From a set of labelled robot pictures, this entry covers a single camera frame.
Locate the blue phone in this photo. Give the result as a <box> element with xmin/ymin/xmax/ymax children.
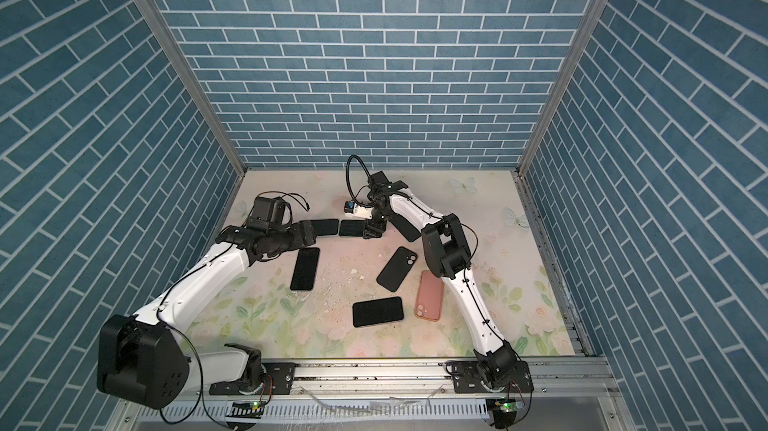
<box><xmin>310</xmin><ymin>219</ymin><xmax>340</xmax><ymax>237</ymax></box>

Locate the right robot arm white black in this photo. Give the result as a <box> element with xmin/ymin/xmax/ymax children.
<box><xmin>351</xmin><ymin>171</ymin><xmax>522</xmax><ymax>391</ymax></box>

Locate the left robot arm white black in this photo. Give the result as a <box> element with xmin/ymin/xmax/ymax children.
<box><xmin>96</xmin><ymin>196</ymin><xmax>316</xmax><ymax>410</ymax></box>

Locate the black phone upper centre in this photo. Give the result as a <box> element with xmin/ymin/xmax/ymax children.
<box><xmin>338</xmin><ymin>219</ymin><xmax>366</xmax><ymax>237</ymax></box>

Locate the black phone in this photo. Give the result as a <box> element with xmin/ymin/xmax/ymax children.
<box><xmin>290</xmin><ymin>247</ymin><xmax>320</xmax><ymax>292</ymax></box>
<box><xmin>352</xmin><ymin>296</ymin><xmax>404</xmax><ymax>328</ymax></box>
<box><xmin>338</xmin><ymin>219</ymin><xmax>366</xmax><ymax>237</ymax></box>

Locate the black phone case upper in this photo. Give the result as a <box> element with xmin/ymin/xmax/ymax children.
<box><xmin>389</xmin><ymin>213</ymin><xmax>421</xmax><ymax>243</ymax></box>

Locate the black phone case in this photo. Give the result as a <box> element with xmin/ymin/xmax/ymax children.
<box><xmin>389</xmin><ymin>213</ymin><xmax>421</xmax><ymax>243</ymax></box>
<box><xmin>376</xmin><ymin>247</ymin><xmax>418</xmax><ymax>292</ymax></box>

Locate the black phone left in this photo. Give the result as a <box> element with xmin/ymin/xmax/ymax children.
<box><xmin>290</xmin><ymin>247</ymin><xmax>320</xmax><ymax>292</ymax></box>

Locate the black phone case middle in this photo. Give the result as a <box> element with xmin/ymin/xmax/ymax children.
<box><xmin>376</xmin><ymin>247</ymin><xmax>418</xmax><ymax>292</ymax></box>

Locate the black phone lower centre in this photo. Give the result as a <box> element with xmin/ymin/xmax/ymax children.
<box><xmin>352</xmin><ymin>296</ymin><xmax>404</xmax><ymax>328</ymax></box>

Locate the pink phone case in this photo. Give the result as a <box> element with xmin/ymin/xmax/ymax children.
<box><xmin>414</xmin><ymin>270</ymin><xmax>444</xmax><ymax>322</ymax></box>

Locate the left controller board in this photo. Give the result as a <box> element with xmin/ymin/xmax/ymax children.
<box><xmin>226</xmin><ymin>401</ymin><xmax>265</xmax><ymax>421</ymax></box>

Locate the controller board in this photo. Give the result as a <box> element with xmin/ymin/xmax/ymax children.
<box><xmin>485</xmin><ymin>398</ymin><xmax>519</xmax><ymax>430</ymax></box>
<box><xmin>226</xmin><ymin>401</ymin><xmax>265</xmax><ymax>421</ymax></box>

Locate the right controller board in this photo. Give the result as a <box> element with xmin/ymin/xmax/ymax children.
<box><xmin>485</xmin><ymin>398</ymin><xmax>519</xmax><ymax>430</ymax></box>

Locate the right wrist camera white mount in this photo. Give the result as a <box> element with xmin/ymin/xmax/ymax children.
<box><xmin>343</xmin><ymin>200</ymin><xmax>375</xmax><ymax>220</ymax></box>

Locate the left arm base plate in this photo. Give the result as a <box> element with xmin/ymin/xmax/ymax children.
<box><xmin>209</xmin><ymin>362</ymin><xmax>296</xmax><ymax>397</ymax></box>

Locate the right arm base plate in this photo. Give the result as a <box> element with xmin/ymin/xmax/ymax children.
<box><xmin>443</xmin><ymin>361</ymin><xmax>534</xmax><ymax>394</ymax></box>

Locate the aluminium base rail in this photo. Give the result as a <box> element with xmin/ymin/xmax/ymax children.
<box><xmin>107</xmin><ymin>356</ymin><xmax>634</xmax><ymax>430</ymax></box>

